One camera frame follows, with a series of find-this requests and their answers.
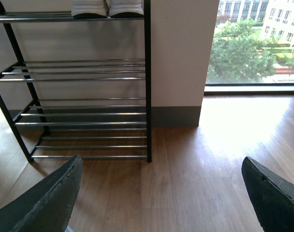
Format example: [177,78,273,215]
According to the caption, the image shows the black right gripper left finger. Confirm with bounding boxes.
[0,155,83,232]

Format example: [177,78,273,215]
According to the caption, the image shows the black metal shoe rack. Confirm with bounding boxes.
[0,0,152,162]

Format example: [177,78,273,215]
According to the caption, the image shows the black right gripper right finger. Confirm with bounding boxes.
[241,157,294,232]

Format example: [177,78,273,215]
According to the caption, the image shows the grey knit sneaker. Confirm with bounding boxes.
[71,0,109,18]
[109,0,144,17]

